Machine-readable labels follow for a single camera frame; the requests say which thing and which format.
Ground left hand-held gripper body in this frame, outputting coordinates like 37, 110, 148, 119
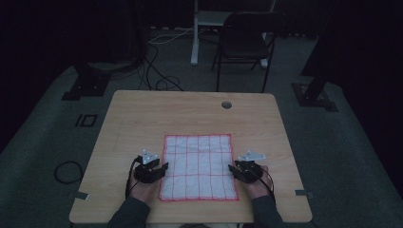
132, 148, 163, 185

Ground person's right hand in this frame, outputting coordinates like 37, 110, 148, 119
244, 164, 274, 200

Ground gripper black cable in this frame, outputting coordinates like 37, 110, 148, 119
250, 166, 278, 205
125, 155, 144, 200

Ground black folding chair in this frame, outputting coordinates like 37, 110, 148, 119
210, 11, 289, 94

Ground grey tape strip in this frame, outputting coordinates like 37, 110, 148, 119
67, 190, 90, 201
294, 188, 315, 200

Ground white cloth with red grid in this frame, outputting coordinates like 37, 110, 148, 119
158, 133, 240, 202

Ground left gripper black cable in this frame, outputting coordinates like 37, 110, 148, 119
125, 155, 144, 200

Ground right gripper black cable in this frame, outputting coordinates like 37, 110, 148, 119
250, 166, 278, 205

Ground tangled black floor cables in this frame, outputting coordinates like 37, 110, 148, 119
138, 43, 185, 92

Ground person's left hand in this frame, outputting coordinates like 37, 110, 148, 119
127, 173, 160, 204

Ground coiled black floor cable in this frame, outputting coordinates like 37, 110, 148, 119
53, 160, 86, 185

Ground black stand with base plate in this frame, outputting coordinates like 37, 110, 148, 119
61, 61, 112, 102
290, 0, 339, 113

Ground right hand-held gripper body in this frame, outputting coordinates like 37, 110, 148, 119
235, 149, 267, 184

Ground white floor cable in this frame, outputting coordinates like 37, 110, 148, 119
147, 28, 195, 46

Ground white desk frame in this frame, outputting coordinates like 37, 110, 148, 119
190, 0, 278, 69

